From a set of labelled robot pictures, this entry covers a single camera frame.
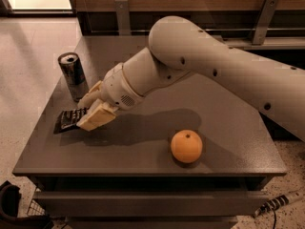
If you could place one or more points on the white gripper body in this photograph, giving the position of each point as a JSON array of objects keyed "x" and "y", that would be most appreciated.
[{"x": 116, "y": 89}]

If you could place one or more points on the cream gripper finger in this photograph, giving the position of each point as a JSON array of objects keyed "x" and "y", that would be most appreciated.
[
  {"x": 98, "y": 114},
  {"x": 94, "y": 93}
]

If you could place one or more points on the black rxbar chocolate bar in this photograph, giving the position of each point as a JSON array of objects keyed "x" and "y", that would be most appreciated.
[{"x": 67, "y": 120}]

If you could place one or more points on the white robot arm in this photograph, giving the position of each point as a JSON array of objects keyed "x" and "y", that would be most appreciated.
[{"x": 177, "y": 48}]

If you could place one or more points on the silver blue redbull can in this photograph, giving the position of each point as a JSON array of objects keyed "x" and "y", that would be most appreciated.
[{"x": 72, "y": 70}]

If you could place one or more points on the orange fruit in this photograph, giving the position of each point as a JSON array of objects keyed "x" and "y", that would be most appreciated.
[{"x": 186, "y": 146}]

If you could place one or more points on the grey cabinet drawer front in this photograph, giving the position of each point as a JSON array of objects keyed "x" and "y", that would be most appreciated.
[{"x": 150, "y": 204}]

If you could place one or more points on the striped power strip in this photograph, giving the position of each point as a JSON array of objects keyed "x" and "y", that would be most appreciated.
[{"x": 278, "y": 202}]

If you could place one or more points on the left metal bracket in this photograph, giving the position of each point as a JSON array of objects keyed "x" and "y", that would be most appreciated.
[{"x": 123, "y": 17}]

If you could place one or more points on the metal bracket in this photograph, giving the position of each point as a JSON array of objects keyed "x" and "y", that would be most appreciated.
[
  {"x": 123, "y": 17},
  {"x": 264, "y": 19}
]

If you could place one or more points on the wire basket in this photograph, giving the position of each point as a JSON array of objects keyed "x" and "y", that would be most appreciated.
[{"x": 35, "y": 209}]

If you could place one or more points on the right metal bracket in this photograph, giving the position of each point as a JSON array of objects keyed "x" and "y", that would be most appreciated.
[{"x": 264, "y": 19}]

